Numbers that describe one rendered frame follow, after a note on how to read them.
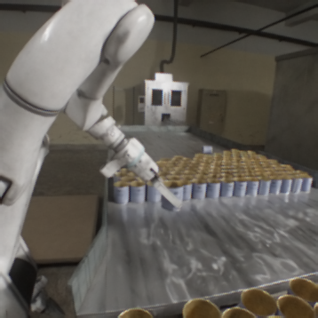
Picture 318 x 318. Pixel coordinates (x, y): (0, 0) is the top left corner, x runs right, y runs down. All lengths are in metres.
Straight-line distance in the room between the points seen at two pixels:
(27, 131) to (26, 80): 0.07
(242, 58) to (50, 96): 7.94
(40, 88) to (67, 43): 0.06
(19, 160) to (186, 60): 7.04
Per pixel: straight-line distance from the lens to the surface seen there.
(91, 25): 0.29
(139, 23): 0.30
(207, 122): 7.05
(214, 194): 1.04
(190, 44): 7.39
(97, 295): 0.58
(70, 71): 0.28
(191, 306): 0.49
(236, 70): 7.96
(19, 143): 0.32
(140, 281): 0.60
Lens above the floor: 1.51
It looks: 15 degrees down
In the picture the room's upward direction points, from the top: 3 degrees clockwise
